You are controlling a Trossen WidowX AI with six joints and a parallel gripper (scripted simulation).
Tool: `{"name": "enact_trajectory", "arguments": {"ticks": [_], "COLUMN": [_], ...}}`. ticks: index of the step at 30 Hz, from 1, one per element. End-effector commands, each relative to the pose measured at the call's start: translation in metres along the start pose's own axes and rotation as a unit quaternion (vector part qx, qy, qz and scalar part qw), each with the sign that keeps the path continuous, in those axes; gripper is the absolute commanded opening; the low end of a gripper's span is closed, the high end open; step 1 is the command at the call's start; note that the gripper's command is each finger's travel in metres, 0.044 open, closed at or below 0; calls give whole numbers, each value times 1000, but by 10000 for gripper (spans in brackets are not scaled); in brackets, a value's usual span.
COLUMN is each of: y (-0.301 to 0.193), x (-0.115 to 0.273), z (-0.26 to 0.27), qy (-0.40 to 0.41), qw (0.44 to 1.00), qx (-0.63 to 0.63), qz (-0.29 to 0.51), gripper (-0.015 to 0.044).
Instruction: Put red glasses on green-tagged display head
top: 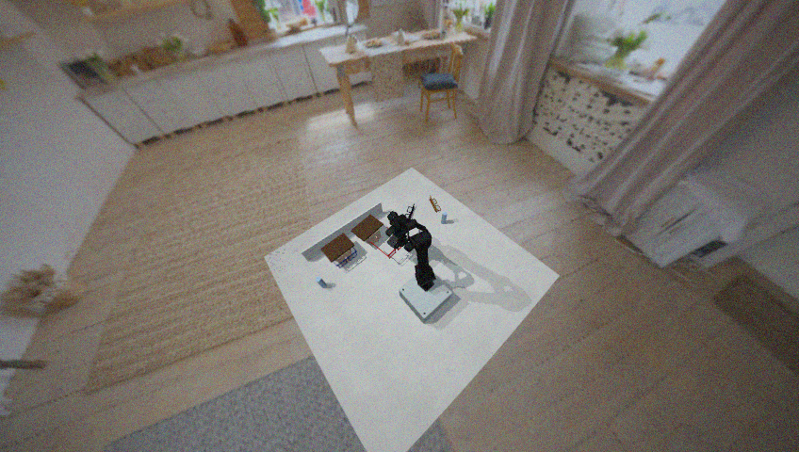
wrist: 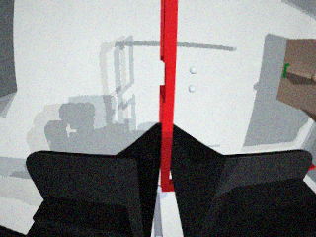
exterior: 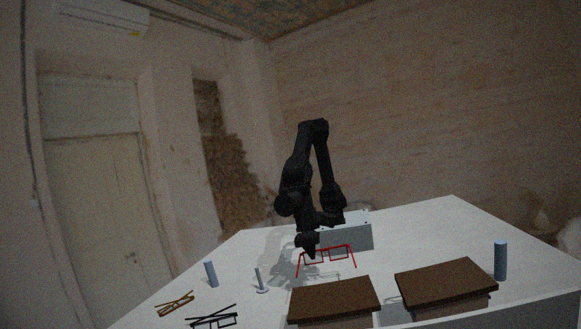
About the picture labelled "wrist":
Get red glasses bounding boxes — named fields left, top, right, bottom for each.
left=158, top=0, right=178, bottom=193

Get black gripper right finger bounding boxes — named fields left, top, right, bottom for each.
left=170, top=124, right=312, bottom=237

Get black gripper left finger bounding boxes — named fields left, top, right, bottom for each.
left=25, top=123, right=161, bottom=237

